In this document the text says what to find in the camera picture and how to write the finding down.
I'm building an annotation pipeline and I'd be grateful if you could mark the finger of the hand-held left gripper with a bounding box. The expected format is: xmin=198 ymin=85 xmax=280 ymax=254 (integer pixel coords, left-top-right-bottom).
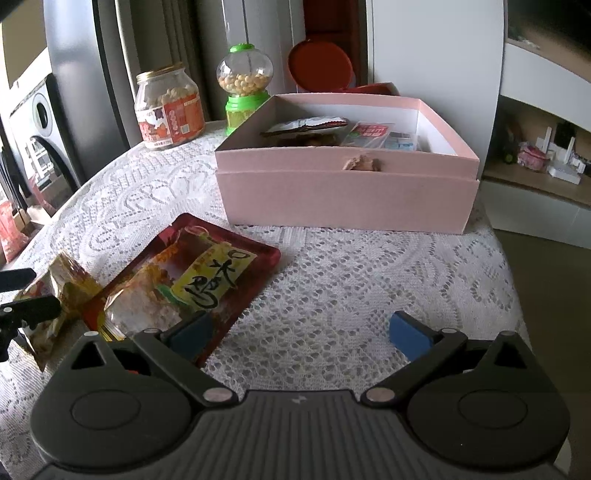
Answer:
xmin=0 ymin=295 xmax=62 ymax=363
xmin=0 ymin=268 xmax=38 ymax=293

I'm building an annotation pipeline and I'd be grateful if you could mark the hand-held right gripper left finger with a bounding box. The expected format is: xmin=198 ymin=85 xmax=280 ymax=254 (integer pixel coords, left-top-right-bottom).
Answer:
xmin=69 ymin=310 xmax=239 ymax=408

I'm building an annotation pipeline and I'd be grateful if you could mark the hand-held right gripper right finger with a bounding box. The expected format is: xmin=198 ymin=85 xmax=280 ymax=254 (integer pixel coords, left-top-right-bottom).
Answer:
xmin=360 ymin=310 xmax=530 ymax=407

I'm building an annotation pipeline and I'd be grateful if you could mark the yellow panda snack packet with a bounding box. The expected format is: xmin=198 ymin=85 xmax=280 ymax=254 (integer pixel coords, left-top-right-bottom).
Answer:
xmin=13 ymin=250 xmax=105 ymax=372

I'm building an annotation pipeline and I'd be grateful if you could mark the red bag of candies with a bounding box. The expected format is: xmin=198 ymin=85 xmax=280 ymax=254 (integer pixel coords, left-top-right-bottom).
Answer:
xmin=81 ymin=213 xmax=282 ymax=367

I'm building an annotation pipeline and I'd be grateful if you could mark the pink cardboard box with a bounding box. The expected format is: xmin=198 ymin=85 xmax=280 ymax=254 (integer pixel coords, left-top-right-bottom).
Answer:
xmin=215 ymin=92 xmax=482 ymax=236

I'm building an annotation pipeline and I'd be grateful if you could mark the clear bag of blue candies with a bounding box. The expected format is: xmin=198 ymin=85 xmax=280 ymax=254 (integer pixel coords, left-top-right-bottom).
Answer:
xmin=382 ymin=131 xmax=419 ymax=152

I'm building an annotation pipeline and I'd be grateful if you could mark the silver snack packet red print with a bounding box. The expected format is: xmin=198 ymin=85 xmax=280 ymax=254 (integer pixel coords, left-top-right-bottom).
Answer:
xmin=260 ymin=116 xmax=350 ymax=147

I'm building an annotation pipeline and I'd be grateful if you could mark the white lace tablecloth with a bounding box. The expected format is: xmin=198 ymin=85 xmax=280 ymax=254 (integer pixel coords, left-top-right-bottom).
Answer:
xmin=0 ymin=121 xmax=532 ymax=480

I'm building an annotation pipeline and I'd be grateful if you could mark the grey washing machine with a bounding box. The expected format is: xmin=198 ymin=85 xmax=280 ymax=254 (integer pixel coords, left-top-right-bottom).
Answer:
xmin=8 ymin=46 xmax=88 ymax=209

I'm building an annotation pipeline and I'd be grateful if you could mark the white media cabinet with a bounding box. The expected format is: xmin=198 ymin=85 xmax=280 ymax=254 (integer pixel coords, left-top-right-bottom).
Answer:
xmin=480 ymin=39 xmax=591 ymax=254

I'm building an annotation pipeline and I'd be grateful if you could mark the pink container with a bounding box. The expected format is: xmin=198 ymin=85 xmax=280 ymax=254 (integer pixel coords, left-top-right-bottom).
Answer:
xmin=517 ymin=142 xmax=551 ymax=172

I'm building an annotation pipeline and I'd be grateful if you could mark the glass jar with gold lid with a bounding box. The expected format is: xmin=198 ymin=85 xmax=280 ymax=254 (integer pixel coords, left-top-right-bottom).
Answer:
xmin=134 ymin=62 xmax=206 ymax=151

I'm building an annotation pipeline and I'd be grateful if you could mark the white router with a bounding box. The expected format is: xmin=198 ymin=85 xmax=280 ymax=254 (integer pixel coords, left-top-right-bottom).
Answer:
xmin=537 ymin=126 xmax=586 ymax=186

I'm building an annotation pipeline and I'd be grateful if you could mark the green gumball machine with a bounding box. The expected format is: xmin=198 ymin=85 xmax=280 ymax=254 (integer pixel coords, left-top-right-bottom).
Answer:
xmin=216 ymin=42 xmax=273 ymax=137

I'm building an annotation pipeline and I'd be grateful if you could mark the red plastic container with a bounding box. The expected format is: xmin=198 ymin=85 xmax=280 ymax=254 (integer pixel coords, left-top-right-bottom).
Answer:
xmin=287 ymin=38 xmax=402 ymax=97

